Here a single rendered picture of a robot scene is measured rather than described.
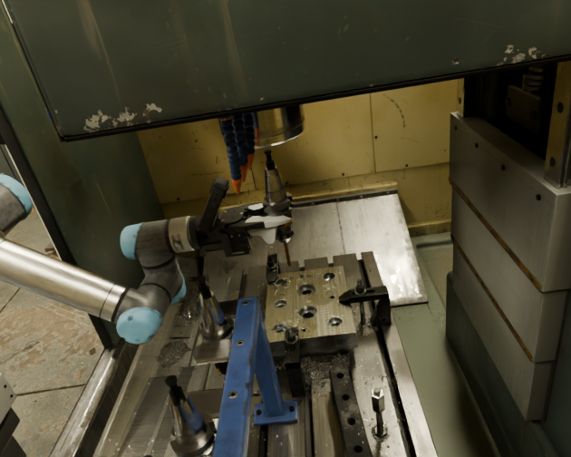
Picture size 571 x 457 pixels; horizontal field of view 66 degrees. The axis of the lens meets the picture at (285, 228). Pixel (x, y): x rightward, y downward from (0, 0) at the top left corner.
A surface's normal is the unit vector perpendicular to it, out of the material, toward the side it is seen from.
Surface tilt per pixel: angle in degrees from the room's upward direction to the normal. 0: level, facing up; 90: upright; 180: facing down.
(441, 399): 0
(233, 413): 0
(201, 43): 90
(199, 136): 90
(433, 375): 0
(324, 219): 24
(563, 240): 90
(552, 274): 90
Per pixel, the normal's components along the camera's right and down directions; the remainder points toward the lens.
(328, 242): -0.15, -0.59
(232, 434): -0.16, -0.87
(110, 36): 0.00, 0.48
